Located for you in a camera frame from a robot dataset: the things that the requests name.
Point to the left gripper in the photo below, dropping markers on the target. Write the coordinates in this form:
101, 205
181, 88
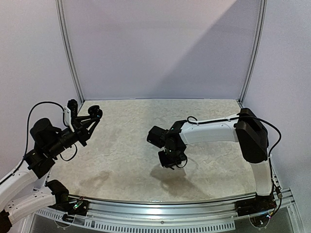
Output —
80, 127

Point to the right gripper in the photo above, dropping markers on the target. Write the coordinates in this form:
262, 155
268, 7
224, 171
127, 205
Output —
171, 159

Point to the round black case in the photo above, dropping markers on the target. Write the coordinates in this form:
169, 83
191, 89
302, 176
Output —
95, 112

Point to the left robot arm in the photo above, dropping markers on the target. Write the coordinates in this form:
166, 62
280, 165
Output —
50, 142

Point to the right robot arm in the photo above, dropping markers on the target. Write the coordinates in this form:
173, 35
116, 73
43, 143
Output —
243, 128

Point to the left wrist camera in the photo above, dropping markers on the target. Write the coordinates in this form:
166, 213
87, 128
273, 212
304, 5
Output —
70, 113

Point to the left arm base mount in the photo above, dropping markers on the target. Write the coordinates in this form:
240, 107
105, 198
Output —
73, 206

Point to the aluminium front rail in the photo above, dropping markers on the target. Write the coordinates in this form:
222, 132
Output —
216, 216

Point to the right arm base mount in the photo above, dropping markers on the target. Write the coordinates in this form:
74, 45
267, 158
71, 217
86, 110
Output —
257, 204

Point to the right frame post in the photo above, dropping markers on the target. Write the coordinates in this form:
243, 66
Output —
254, 51

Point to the frame post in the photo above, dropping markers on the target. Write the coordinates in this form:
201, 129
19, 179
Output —
254, 51
68, 51

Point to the left frame post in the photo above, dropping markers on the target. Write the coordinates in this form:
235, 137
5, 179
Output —
68, 51

